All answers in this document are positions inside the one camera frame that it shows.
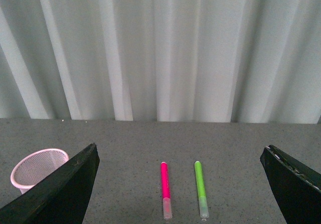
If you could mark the white pleated curtain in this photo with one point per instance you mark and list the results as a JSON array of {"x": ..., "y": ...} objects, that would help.
[{"x": 246, "y": 61}]

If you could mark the pink marker pen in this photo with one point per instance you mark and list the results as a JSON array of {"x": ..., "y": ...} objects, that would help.
[{"x": 167, "y": 208}]

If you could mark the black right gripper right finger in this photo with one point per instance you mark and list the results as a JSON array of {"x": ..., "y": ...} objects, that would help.
[{"x": 295, "y": 186}]

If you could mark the pink mesh pen cup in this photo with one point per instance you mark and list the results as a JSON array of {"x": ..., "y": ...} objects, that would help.
[{"x": 37, "y": 166}]

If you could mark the green marker pen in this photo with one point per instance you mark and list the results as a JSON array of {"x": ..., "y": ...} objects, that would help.
[{"x": 203, "y": 206}]

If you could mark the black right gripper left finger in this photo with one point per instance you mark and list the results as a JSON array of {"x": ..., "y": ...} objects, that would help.
[{"x": 62, "y": 197}]

